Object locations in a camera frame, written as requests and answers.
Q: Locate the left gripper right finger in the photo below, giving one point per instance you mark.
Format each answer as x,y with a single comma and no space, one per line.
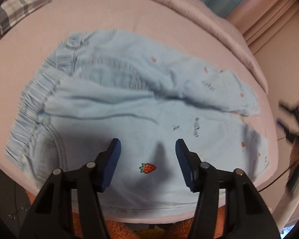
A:
246,214

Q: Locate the orange floor rug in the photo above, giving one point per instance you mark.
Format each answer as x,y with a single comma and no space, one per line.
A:
128,230

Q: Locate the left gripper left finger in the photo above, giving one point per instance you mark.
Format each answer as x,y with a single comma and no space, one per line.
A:
51,216

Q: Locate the pink and blue curtain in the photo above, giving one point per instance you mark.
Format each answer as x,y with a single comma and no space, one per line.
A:
257,20

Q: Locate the pink bed mattress sheet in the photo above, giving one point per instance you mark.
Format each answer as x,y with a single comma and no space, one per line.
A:
26,46

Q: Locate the pink quilt blanket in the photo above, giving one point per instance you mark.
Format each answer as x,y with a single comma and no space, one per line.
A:
197,12

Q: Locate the light blue denim pants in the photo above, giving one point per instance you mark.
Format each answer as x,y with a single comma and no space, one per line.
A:
117,84

